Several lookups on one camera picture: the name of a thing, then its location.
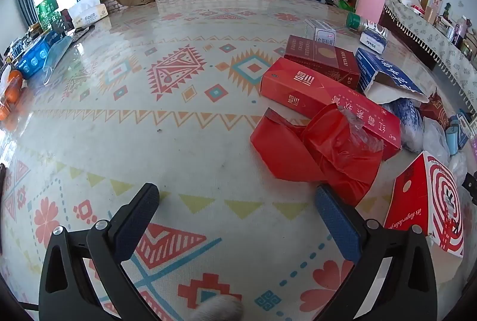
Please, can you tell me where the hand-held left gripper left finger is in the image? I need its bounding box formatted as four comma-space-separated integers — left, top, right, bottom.
39, 182, 161, 321

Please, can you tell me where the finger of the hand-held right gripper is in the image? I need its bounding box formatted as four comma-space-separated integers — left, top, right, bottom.
461, 172, 477, 210

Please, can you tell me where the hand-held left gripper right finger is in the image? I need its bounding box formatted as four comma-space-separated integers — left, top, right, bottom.
314, 183, 438, 321

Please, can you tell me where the light blue tape roll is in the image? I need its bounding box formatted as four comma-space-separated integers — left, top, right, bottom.
445, 122, 463, 156

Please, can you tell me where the red white target box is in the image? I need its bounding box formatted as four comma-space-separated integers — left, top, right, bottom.
383, 150, 465, 266

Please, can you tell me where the clear plastic bag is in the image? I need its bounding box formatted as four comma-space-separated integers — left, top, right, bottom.
422, 116, 468, 182

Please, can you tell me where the red plastic bag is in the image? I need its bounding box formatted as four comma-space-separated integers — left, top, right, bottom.
250, 104, 384, 208

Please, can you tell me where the blue white plastic bag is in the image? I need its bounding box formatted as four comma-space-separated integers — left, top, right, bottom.
383, 97, 425, 153

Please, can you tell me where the long red carton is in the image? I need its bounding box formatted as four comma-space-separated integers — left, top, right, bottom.
260, 57, 402, 161

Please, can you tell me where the blue toothpaste box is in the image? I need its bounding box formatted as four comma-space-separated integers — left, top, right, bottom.
355, 47, 430, 104

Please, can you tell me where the dark red carton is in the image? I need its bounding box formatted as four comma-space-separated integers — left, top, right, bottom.
284, 35, 361, 91

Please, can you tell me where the small white box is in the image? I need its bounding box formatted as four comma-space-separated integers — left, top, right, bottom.
304, 19, 338, 46

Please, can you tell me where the person's left hand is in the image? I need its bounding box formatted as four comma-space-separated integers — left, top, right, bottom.
186, 297, 244, 321

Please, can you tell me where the dark wooden sideboard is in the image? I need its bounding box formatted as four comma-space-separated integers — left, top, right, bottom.
379, 12, 437, 71

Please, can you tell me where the leaf print table runner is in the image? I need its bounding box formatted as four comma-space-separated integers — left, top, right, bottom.
384, 0, 477, 117

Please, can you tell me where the blue white tissue pack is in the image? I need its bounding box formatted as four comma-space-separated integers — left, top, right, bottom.
359, 27, 389, 54

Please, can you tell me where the orange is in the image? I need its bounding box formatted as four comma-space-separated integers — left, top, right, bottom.
5, 69, 24, 103

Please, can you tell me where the blue face mask pack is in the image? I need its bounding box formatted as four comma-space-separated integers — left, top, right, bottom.
42, 36, 74, 85

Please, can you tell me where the green capped bottle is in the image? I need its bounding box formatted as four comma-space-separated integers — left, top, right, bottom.
346, 13, 388, 36

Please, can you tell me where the white tissue box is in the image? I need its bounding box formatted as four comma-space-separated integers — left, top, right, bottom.
67, 0, 109, 28

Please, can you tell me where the blue curtain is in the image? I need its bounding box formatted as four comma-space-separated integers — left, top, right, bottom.
15, 0, 36, 29

